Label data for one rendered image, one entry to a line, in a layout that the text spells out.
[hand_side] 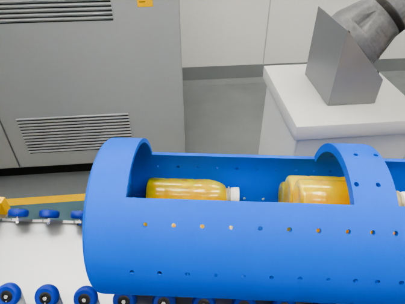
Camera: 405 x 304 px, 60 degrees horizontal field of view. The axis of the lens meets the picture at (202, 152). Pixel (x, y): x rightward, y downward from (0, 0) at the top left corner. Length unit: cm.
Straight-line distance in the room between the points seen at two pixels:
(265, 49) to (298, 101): 257
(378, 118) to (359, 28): 21
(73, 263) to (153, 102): 141
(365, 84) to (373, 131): 11
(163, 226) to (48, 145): 189
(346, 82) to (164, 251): 58
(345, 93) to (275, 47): 260
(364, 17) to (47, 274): 88
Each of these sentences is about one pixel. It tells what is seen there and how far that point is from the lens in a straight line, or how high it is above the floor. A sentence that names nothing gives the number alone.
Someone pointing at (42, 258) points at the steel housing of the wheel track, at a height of 93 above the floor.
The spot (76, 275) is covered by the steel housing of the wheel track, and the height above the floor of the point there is 93.
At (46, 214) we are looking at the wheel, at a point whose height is 98.
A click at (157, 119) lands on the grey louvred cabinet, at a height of 41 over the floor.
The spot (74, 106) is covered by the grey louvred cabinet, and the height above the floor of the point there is 53.
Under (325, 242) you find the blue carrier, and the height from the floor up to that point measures 118.
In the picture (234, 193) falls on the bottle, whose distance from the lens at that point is 74.
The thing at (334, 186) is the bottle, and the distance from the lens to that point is 63.
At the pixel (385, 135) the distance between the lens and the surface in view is 95.
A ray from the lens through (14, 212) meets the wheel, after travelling 93.
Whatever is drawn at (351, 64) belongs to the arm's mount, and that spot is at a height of 126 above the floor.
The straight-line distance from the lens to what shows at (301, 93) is 95.
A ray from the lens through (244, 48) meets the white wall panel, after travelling 341.
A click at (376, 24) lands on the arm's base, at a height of 134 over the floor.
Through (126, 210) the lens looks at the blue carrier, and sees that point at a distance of 54.
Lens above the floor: 160
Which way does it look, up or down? 39 degrees down
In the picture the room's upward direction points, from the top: straight up
